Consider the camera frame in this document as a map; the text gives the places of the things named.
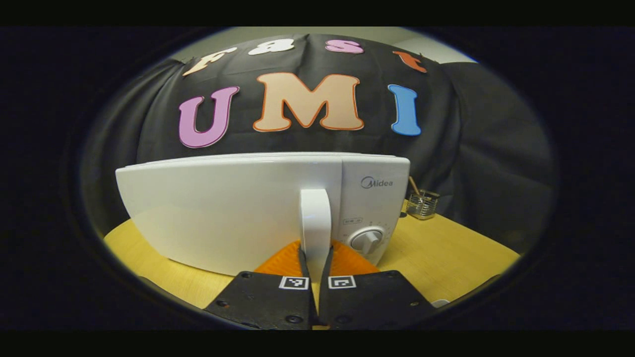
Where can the wooden stick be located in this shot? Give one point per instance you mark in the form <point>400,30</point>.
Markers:
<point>413,184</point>

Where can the white microwave oven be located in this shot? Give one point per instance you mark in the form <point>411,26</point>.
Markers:
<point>223,208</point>

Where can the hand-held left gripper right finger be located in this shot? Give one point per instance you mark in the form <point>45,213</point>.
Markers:
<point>372,302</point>

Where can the clear glass holder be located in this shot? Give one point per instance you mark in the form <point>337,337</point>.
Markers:
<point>422,206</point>

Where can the black backdrop cloth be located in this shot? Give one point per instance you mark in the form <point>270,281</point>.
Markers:
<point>496,148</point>

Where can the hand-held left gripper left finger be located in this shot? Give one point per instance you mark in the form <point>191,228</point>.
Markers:
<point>268,302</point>

